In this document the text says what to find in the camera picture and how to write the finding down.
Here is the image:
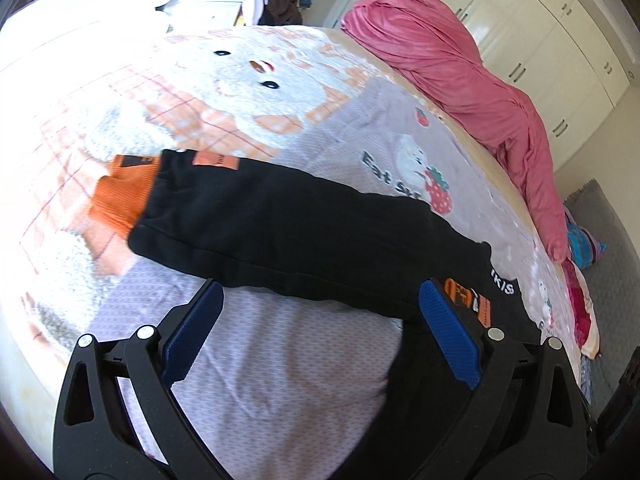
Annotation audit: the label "orange plaid bear blanket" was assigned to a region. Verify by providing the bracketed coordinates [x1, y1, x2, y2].
[0, 22, 381, 361]

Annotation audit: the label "pink quilt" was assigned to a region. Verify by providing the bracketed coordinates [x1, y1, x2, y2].
[341, 0, 571, 261]

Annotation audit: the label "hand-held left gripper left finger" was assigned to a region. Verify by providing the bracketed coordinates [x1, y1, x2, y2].
[51, 279, 236, 480]

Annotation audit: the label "black small garment orange cuffs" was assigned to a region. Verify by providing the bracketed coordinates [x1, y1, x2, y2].
[89, 149, 546, 480]

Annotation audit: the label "grey strawberry print bedsheet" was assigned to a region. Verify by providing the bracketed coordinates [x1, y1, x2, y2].
[95, 80, 591, 480]

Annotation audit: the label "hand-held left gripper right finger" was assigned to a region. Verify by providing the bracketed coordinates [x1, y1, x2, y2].
[419, 277, 590, 480]

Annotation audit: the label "blue striped cloth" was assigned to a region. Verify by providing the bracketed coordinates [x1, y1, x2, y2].
[565, 210, 608, 268]

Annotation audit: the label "red patterned pillow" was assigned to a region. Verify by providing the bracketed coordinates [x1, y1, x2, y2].
[560, 260, 598, 358]

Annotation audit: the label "white wardrobe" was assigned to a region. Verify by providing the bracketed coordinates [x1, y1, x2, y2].
[425, 0, 640, 171]

